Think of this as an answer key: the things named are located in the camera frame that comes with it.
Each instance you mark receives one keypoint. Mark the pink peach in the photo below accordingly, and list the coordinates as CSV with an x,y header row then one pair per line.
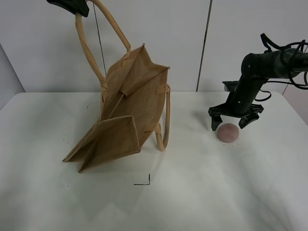
x,y
228,133

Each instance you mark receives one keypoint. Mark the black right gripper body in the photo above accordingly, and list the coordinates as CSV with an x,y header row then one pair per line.
x,y
235,109

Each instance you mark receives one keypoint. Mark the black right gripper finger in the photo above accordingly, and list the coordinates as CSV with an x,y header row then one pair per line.
x,y
216,120
248,118

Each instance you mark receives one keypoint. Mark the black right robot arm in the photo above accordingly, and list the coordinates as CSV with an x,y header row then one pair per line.
x,y
256,70

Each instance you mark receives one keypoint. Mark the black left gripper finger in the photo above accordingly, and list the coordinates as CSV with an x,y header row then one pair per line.
x,y
73,6

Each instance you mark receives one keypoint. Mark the brown linen tote bag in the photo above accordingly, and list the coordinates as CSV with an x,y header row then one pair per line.
x,y
135,102

